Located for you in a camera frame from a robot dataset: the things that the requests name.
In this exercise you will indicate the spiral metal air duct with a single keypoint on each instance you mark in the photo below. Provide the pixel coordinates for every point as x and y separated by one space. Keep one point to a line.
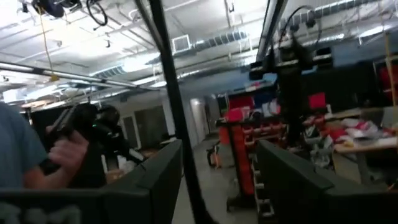
220 40

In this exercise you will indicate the black camera stand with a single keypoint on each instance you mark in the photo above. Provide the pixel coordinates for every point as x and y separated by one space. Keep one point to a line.
290 93

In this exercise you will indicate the person's hand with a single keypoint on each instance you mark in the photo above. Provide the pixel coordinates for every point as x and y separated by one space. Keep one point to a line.
70 155

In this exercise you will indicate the person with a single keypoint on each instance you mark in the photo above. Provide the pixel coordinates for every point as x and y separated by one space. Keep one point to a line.
15 149

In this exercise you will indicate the grey double door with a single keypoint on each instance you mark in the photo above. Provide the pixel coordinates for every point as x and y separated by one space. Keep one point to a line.
146 126

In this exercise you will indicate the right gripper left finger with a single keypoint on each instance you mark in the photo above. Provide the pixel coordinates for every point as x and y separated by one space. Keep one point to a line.
140 199

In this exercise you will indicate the cluttered wooden workbench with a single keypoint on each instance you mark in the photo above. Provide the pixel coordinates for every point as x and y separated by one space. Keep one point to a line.
363 137

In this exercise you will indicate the large spiral air duct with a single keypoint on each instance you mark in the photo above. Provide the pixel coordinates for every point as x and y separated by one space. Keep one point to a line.
335 9

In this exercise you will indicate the metal ceiling pipe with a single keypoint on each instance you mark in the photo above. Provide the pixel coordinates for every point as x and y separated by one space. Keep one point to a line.
68 74

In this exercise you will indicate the red parts bin rack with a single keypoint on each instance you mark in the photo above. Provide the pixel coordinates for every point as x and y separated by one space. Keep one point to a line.
242 149

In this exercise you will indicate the red box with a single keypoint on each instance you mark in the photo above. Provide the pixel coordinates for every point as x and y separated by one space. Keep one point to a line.
317 101

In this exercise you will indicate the orange hand truck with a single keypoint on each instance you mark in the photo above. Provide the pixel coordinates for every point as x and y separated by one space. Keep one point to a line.
214 155

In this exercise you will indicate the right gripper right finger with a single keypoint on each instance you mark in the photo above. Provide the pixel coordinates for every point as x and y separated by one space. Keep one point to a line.
298 199

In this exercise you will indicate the white ceiling vent grille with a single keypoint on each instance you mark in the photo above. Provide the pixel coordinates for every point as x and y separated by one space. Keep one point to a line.
181 43

